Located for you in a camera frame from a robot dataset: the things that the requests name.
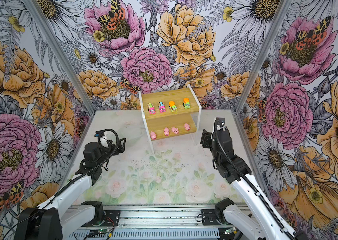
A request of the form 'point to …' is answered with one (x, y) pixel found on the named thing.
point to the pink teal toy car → (161, 107)
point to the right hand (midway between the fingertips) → (209, 135)
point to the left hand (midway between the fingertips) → (119, 143)
